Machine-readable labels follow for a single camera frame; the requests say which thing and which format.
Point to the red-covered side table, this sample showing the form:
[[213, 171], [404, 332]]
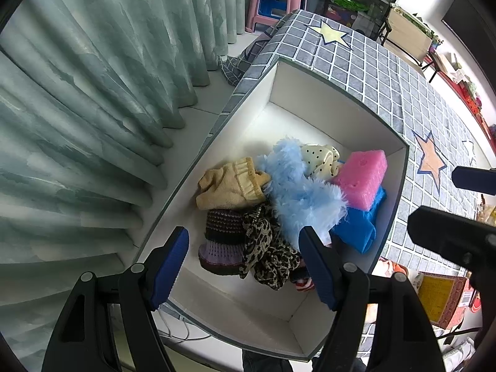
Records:
[[455, 85]]

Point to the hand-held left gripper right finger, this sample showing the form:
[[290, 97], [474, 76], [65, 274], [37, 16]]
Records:
[[317, 267]]

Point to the grey checked star blanket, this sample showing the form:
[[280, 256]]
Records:
[[387, 77]]

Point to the pink sponge with holes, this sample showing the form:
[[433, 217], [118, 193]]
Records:
[[360, 178]]

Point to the cream dotted cloth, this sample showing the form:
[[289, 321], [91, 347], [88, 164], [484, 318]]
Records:
[[316, 159]]

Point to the pink knitted sock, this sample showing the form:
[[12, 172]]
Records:
[[302, 285]]

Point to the bright blue cloth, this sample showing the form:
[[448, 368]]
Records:
[[356, 228]]

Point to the grey-green cardboard box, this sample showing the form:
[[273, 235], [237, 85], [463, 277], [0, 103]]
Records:
[[294, 124]]

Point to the pink yellow carton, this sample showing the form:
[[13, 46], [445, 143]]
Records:
[[438, 298]]

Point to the orange white tissue pack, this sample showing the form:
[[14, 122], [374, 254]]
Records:
[[387, 269]]

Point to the beige folding chair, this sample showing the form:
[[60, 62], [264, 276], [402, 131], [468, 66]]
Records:
[[407, 35]]

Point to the leopard print scarf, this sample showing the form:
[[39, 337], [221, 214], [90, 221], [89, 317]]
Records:
[[267, 255]]

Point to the person's dark trousers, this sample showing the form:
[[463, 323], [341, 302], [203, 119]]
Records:
[[267, 362]]

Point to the light blue fluffy scarf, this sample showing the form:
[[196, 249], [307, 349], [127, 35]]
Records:
[[298, 197]]

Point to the purple brown knitted hat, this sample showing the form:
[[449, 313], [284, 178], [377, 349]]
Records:
[[223, 240]]

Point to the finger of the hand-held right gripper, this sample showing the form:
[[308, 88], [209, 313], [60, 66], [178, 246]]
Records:
[[474, 180], [438, 228]]

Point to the pink plastic stool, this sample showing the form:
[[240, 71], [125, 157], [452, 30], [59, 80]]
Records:
[[263, 4]]

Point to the beige knitted cloth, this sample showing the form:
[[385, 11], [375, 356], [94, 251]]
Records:
[[228, 190]]

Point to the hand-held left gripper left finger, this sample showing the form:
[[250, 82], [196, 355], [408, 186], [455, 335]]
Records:
[[170, 267]]

